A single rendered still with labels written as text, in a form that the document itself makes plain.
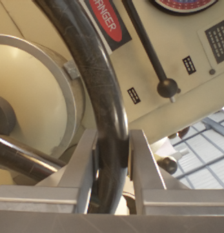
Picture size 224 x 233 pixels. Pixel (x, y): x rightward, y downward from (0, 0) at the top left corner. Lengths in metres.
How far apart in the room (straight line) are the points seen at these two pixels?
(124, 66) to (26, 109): 0.20
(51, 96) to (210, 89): 0.31
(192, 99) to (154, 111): 0.08
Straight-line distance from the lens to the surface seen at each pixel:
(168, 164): 0.38
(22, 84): 0.27
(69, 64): 0.28
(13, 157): 0.19
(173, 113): 0.39
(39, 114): 0.26
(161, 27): 0.36
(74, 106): 0.27
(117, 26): 0.35
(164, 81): 0.30
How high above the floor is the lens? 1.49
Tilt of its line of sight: 10 degrees down
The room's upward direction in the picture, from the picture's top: 61 degrees clockwise
